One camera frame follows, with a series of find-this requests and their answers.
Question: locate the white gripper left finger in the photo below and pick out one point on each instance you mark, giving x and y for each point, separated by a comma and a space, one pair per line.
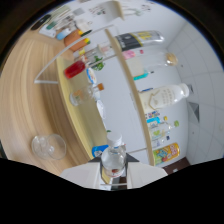
83, 175

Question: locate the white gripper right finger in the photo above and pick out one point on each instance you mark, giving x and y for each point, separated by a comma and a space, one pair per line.
146, 173

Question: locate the clear bottle with red label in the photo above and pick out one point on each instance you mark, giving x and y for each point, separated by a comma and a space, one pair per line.
114, 160

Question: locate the soda water can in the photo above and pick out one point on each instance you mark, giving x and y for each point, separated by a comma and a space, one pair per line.
140, 40

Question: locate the clear glass cup with ice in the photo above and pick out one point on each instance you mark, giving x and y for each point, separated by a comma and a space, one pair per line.
48, 146

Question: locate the blue liquid bottle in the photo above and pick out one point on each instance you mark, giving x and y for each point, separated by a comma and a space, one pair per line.
97, 151

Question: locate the yellow colourful drink can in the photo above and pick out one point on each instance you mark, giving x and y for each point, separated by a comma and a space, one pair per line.
166, 153

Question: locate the brown door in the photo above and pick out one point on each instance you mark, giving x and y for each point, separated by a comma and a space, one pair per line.
178, 165

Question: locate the clear bottle with green cap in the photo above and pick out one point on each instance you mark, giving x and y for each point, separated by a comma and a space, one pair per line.
160, 131

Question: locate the blue bottle with yellow cap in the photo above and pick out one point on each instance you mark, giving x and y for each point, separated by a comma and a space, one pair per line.
155, 122

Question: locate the white two-tier wooden shelf rack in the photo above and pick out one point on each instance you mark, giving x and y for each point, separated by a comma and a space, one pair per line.
81, 120

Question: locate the white bowl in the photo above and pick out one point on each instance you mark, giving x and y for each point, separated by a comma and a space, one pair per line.
101, 109

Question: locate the ceiling air vent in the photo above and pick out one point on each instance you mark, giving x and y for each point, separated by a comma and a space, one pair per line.
194, 111

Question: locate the large white milk bottle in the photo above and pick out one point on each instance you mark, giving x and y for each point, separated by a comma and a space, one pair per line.
163, 96

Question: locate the clear bottle with orange cap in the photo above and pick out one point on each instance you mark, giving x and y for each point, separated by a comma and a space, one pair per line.
83, 95

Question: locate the small teal liquid bottle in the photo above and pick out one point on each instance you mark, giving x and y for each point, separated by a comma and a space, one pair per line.
141, 76

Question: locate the blue rimmed bowl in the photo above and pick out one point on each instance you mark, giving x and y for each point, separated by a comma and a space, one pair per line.
91, 76

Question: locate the red liquid bottle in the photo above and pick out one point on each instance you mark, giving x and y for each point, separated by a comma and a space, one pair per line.
75, 69

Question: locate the clear jar with cork lid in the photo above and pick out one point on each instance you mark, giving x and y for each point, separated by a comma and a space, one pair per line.
150, 63

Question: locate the green potted plant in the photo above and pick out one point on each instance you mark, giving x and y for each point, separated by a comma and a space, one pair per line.
98, 63

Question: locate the pink liquid bottle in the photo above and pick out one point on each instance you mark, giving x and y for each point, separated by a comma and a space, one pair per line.
130, 54

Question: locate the small white blue bottle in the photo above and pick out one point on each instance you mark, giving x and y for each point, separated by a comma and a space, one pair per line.
63, 34

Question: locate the white scale tray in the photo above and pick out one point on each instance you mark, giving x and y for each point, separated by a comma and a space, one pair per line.
48, 30

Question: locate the black kettle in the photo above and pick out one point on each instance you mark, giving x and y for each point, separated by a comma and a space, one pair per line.
40, 22

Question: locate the wooden wall shelf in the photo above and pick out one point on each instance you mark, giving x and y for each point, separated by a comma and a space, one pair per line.
117, 9

